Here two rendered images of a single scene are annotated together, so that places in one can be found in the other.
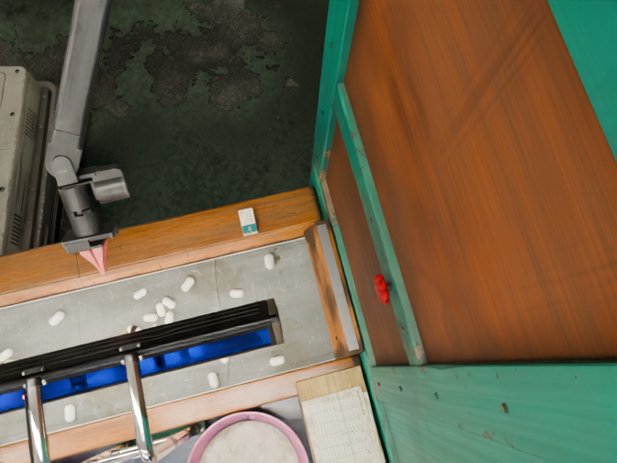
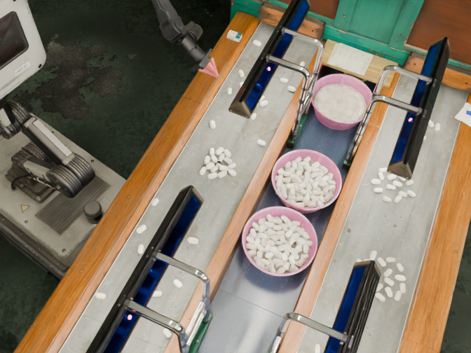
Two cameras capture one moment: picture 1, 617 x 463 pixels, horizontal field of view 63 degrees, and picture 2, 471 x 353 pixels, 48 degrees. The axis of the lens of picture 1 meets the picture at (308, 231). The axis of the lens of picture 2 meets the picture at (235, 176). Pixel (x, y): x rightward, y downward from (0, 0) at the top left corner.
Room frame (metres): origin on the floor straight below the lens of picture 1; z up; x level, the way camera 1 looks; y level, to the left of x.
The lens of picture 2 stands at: (-0.90, 1.44, 2.46)
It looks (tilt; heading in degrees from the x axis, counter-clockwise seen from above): 58 degrees down; 311
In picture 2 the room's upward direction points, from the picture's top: 5 degrees clockwise
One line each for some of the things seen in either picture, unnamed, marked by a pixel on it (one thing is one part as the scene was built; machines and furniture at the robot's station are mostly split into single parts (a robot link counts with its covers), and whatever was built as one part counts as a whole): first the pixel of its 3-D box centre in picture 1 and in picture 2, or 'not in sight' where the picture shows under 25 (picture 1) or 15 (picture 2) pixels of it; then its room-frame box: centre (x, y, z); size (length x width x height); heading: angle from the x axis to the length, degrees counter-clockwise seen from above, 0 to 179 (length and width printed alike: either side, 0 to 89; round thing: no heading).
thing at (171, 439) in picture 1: (131, 407); (287, 90); (-0.11, 0.29, 0.90); 0.20 x 0.19 x 0.45; 112
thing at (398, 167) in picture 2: not in sight; (423, 101); (-0.56, 0.11, 1.08); 0.62 x 0.08 x 0.07; 112
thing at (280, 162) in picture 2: not in sight; (304, 184); (-0.40, 0.46, 0.72); 0.27 x 0.27 x 0.10
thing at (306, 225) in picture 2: not in sight; (278, 244); (-0.50, 0.72, 0.72); 0.27 x 0.27 x 0.10
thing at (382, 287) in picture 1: (384, 288); not in sight; (0.12, -0.12, 1.24); 0.04 x 0.02 x 0.04; 22
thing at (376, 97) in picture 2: not in sight; (385, 125); (-0.49, 0.14, 0.90); 0.20 x 0.19 x 0.45; 112
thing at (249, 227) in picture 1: (248, 221); (234, 36); (0.32, 0.15, 0.78); 0.06 x 0.04 x 0.02; 22
